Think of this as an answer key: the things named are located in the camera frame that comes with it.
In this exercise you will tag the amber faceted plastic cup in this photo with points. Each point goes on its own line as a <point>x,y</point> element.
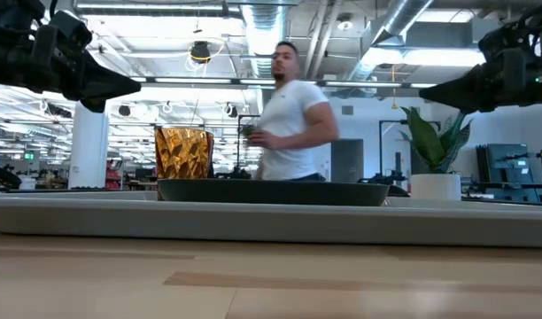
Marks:
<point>183,153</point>

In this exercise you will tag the dark grey plate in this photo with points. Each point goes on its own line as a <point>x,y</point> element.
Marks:
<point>271,192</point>

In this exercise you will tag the grey plastic tray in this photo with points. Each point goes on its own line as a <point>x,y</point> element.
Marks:
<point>271,223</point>

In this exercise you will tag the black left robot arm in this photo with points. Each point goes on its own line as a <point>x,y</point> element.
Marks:
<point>10,11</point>

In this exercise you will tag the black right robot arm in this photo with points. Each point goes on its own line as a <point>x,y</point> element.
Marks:
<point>541,15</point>

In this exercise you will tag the black background robot arm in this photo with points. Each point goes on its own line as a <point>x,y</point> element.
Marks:
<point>377,178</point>

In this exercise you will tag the white round pillar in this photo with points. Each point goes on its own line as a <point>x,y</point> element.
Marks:
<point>89,146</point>

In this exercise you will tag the green leafy plant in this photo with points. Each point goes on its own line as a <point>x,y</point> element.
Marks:
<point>428,142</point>

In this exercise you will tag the teal workstation rack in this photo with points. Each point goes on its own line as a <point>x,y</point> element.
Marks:
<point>514,170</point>

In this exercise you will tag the green exit sign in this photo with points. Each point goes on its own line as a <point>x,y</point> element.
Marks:
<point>28,156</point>

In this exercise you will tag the white planter pot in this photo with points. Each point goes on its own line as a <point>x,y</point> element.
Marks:
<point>435,187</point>

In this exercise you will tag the black ceiling lamp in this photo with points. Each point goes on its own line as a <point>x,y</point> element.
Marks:
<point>200,51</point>

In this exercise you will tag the black round object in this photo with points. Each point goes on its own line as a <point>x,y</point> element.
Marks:
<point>397,191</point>

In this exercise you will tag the grey door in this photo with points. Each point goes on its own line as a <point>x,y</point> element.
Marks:
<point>346,161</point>

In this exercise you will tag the small dark green object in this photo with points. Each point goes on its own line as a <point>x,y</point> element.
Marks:
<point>248,129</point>

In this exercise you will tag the person in white shirt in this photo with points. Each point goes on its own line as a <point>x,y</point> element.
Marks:
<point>293,133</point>

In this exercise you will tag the black metal frame stand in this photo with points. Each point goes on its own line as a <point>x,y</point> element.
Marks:
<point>380,146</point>
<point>238,142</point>

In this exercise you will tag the silver ventilation duct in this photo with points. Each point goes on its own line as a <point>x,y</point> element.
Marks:
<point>264,31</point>

